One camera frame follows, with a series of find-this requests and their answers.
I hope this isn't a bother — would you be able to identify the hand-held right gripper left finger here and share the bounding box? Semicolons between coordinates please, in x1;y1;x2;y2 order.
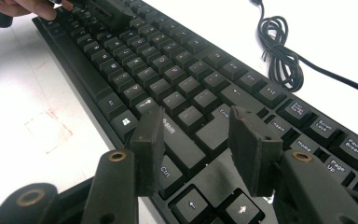
130;105;166;198

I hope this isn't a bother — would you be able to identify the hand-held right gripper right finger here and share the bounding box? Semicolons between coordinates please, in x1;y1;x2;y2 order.
227;105;284;198

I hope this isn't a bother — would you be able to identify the black computer keyboard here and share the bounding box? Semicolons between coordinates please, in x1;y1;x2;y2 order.
32;0;358;224

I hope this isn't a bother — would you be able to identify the white board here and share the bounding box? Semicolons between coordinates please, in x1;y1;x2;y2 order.
0;0;358;224

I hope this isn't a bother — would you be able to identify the black keyboard cable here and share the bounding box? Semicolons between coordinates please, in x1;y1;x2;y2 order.
250;0;358;101

